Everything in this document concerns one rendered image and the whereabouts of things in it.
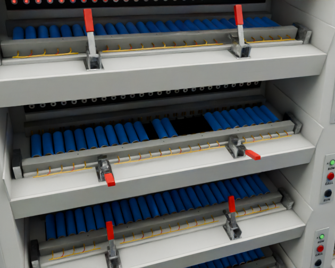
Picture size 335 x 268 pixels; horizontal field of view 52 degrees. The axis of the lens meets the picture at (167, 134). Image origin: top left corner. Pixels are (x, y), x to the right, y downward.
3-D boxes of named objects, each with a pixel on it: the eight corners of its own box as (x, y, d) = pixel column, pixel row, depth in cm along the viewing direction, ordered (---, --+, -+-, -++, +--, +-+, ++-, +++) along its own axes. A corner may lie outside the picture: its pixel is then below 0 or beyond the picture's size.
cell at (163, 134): (159, 125, 76) (168, 142, 71) (151, 126, 75) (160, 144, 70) (160, 118, 74) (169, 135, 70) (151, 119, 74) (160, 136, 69)
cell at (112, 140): (113, 131, 73) (119, 150, 68) (104, 132, 72) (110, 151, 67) (112, 124, 71) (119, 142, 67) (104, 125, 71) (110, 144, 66)
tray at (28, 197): (309, 162, 76) (324, 127, 70) (14, 219, 58) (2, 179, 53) (262, 114, 91) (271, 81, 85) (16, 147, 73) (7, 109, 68)
